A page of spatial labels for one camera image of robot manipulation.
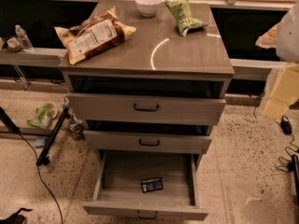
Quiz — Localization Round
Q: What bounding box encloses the black power adapter with cable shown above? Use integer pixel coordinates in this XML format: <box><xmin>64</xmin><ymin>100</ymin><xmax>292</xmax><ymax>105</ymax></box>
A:
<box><xmin>253</xmin><ymin>91</ymin><xmax>299</xmax><ymax>174</ymax></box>

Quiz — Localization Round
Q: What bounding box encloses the clear water bottle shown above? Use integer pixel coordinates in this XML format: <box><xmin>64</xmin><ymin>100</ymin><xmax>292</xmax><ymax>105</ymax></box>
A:
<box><xmin>15</xmin><ymin>24</ymin><xmax>34</xmax><ymax>52</ymax></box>

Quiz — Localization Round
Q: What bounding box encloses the grey side shelf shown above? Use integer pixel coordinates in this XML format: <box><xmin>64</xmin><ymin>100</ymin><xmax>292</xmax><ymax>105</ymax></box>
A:
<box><xmin>0</xmin><ymin>48</ymin><xmax>66</xmax><ymax>67</ymax></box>
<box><xmin>231</xmin><ymin>59</ymin><xmax>287</xmax><ymax>81</ymax></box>

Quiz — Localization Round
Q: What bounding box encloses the blue rxbar blueberry bar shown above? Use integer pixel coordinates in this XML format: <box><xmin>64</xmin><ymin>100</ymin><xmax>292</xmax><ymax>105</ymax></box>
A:
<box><xmin>141</xmin><ymin>177</ymin><xmax>164</xmax><ymax>193</ymax></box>

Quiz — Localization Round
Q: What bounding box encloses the green white packet on floor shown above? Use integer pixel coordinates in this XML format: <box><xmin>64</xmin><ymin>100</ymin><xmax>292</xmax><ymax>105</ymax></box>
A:
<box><xmin>27</xmin><ymin>101</ymin><xmax>58</xmax><ymax>129</ymax></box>

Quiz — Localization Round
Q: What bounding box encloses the small basket with items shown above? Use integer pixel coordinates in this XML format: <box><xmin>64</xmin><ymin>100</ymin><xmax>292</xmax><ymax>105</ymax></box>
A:
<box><xmin>0</xmin><ymin>36</ymin><xmax>22</xmax><ymax>53</ymax></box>

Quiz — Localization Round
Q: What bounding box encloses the grey drawer cabinet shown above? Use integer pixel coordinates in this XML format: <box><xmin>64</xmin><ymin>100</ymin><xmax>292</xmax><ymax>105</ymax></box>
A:
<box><xmin>58</xmin><ymin>0</ymin><xmax>235</xmax><ymax>221</ymax></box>

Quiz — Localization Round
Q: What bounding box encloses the black floor cable left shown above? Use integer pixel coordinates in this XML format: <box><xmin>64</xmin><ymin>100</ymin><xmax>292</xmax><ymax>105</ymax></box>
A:
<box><xmin>0</xmin><ymin>106</ymin><xmax>64</xmax><ymax>224</ymax></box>

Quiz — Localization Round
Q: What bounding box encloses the small wire rack with can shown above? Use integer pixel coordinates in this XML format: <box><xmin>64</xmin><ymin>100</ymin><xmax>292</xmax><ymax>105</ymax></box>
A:
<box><xmin>62</xmin><ymin>96</ymin><xmax>85</xmax><ymax>141</ymax></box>

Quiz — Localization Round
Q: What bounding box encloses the top grey drawer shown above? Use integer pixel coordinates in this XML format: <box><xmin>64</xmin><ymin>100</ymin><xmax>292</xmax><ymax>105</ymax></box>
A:
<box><xmin>68</xmin><ymin>92</ymin><xmax>226</xmax><ymax>126</ymax></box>

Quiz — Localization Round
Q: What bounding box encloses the white bowl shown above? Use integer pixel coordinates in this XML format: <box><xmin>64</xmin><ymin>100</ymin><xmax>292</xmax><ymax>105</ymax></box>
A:
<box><xmin>135</xmin><ymin>0</ymin><xmax>162</xmax><ymax>17</ymax></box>

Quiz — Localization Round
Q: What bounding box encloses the middle grey drawer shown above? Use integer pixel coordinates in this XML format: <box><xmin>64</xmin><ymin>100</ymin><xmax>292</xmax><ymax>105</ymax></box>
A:
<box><xmin>84</xmin><ymin>131</ymin><xmax>211</xmax><ymax>154</ymax></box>

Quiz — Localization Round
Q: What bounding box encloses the grey side shelf right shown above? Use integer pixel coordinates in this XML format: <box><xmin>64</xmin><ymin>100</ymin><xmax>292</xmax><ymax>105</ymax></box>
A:
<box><xmin>231</xmin><ymin>59</ymin><xmax>287</xmax><ymax>81</ymax></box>

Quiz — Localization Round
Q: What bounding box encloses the brown yellow chip bag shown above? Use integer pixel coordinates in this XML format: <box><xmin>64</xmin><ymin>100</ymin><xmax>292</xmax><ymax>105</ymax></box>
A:
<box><xmin>55</xmin><ymin>7</ymin><xmax>136</xmax><ymax>65</ymax></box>

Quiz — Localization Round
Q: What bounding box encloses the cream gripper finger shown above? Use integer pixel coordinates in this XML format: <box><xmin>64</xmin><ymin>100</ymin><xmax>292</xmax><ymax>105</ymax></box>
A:
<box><xmin>263</xmin><ymin>63</ymin><xmax>299</xmax><ymax>119</ymax></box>
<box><xmin>255</xmin><ymin>24</ymin><xmax>278</xmax><ymax>49</ymax></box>

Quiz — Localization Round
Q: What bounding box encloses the black tripod leg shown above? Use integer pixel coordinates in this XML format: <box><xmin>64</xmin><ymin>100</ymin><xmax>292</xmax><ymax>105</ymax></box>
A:
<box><xmin>36</xmin><ymin>107</ymin><xmax>69</xmax><ymax>166</ymax></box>

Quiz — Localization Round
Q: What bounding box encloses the bottom grey open drawer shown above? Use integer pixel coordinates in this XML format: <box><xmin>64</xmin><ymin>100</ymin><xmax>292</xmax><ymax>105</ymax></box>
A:
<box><xmin>83</xmin><ymin>151</ymin><xmax>207</xmax><ymax>221</ymax></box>

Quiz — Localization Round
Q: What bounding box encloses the green chip bag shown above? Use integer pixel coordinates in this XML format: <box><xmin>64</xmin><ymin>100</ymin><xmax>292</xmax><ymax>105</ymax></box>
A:
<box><xmin>164</xmin><ymin>0</ymin><xmax>207</xmax><ymax>36</ymax></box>

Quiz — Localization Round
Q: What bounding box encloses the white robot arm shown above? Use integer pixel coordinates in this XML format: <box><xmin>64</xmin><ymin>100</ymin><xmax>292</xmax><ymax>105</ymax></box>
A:
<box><xmin>255</xmin><ymin>1</ymin><xmax>299</xmax><ymax>119</ymax></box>

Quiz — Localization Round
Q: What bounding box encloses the grey side shelf left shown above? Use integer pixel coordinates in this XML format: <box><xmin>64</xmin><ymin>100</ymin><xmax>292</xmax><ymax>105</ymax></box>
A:
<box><xmin>0</xmin><ymin>48</ymin><xmax>66</xmax><ymax>67</ymax></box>

